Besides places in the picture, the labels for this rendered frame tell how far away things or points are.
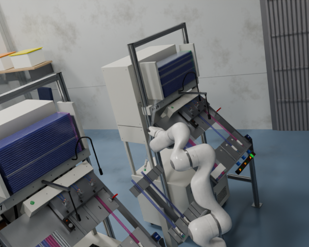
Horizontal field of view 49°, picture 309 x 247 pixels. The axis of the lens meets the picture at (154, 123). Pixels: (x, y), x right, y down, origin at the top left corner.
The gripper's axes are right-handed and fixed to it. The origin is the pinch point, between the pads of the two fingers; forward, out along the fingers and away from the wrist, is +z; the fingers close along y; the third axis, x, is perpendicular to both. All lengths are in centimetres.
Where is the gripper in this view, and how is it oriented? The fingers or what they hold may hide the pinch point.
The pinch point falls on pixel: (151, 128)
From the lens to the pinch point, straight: 234.9
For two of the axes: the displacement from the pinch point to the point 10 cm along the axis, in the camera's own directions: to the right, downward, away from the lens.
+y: -8.9, -1.3, -4.3
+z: -3.8, -2.6, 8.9
